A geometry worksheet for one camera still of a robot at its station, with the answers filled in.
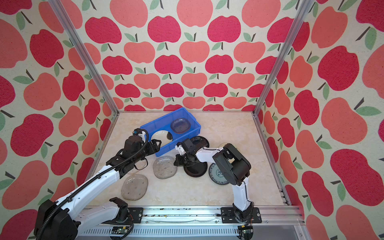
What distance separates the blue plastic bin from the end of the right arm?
0.57 feet

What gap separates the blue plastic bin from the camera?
1.03 m

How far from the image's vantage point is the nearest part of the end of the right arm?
726 mm
